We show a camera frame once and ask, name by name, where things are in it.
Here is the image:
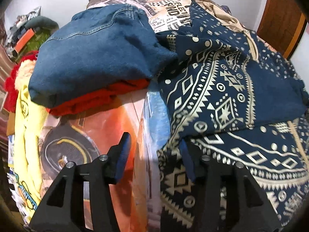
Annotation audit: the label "navy patterned hoodie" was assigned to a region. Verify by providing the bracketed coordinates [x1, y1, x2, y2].
[157, 0, 308, 231]

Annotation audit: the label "newspaper print bed sheet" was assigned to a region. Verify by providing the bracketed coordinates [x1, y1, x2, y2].
[39, 0, 191, 231]

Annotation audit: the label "yellow cartoon blanket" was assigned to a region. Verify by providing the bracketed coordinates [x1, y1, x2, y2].
[14, 85, 48, 222]

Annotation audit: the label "folded red garment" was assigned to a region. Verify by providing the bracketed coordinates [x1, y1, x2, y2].
[46, 78, 150, 116]

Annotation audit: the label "red and cream plush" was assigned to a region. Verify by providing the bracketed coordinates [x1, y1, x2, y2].
[4, 50, 38, 113]

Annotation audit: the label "folded blue jeans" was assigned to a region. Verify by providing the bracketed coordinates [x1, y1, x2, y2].
[28, 4, 177, 108]

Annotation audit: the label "wooden door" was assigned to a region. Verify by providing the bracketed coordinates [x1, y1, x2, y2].
[257, 0, 307, 59]

